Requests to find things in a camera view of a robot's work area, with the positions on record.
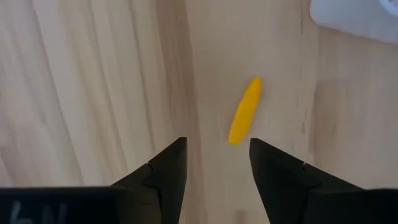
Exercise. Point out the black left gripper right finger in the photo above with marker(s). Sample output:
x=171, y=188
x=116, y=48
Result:
x=289, y=193

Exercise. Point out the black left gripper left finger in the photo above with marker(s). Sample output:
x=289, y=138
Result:
x=164, y=186

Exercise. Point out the yellow toy banana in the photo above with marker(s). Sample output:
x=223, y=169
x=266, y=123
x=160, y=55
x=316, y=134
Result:
x=245, y=112

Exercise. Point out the white perforated plastic basket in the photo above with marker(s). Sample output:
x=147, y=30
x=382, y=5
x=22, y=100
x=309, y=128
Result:
x=351, y=15

